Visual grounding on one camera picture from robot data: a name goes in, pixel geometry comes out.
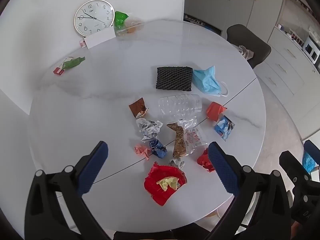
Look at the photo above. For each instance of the red paper bag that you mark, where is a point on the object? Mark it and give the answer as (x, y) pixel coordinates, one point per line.
(157, 192)

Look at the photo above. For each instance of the green plastic wrapper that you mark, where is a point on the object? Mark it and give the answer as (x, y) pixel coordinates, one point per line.
(120, 17)

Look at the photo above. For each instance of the crumpled pink paper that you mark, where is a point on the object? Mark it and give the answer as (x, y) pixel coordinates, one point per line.
(142, 150)

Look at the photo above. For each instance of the blue face mask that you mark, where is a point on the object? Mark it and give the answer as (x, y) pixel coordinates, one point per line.
(206, 81)

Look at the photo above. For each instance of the small pink white packet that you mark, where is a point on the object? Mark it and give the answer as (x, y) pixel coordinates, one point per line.
(82, 43)

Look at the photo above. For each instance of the white card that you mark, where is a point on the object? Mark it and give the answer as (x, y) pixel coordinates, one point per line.
(100, 38)

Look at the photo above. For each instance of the dark grey chair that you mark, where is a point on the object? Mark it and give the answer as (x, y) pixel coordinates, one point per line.
(247, 38)

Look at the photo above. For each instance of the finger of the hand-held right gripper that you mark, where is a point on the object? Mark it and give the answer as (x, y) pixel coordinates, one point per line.
(312, 146)
(290, 161)

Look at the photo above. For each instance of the crumpled red paper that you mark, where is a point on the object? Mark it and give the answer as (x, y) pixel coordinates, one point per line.
(203, 161)

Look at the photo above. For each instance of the white countertop appliance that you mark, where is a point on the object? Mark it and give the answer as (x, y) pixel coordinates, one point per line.
(311, 48)

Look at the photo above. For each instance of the blue carton with bird print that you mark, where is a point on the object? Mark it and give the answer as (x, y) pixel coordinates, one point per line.
(225, 127)

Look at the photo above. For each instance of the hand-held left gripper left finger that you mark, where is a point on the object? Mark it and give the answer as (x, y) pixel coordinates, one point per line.
(93, 167)

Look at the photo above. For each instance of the brown patterned packet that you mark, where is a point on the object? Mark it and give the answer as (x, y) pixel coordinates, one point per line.
(179, 140)

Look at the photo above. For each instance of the black foam net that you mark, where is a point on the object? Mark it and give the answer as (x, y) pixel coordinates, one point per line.
(174, 78)

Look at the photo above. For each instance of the beige tote bag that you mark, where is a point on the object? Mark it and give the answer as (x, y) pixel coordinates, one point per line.
(246, 52)

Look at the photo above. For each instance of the white drawer cabinet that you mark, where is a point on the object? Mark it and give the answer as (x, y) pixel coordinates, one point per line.
(285, 67)

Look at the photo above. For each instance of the white round wall clock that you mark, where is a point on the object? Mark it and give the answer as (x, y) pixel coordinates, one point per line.
(93, 17)

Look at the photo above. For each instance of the clear plastic bottle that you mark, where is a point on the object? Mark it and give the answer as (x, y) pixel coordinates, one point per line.
(180, 105)

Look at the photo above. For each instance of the clear packet with red print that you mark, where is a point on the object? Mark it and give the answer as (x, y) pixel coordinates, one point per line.
(196, 137)

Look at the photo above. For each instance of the white tall cabinet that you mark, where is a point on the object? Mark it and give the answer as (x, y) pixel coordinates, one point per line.
(250, 2)

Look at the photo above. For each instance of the crumpled yellow paper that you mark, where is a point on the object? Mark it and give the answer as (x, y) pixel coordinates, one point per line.
(167, 182)

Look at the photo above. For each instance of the brown torn wrapper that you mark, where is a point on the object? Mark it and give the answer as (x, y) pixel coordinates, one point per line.
(137, 106)

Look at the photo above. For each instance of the crumpled blue wrapper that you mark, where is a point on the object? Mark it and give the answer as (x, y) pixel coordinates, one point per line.
(158, 148)

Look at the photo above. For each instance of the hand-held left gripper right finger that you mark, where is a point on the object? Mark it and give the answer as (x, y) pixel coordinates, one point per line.
(223, 170)

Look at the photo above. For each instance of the crumpled grey foil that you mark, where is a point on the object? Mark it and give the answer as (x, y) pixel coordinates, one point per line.
(177, 163)

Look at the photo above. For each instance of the blue plastic bag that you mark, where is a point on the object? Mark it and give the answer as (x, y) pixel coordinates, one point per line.
(309, 162)

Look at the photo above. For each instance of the green snack wrapper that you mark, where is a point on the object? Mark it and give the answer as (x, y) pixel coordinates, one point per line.
(72, 62)

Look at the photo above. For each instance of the small red white box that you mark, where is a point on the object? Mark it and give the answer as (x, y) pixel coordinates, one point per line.
(58, 70)

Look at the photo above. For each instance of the clear plastic food container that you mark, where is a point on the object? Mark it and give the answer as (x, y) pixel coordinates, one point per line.
(132, 26)

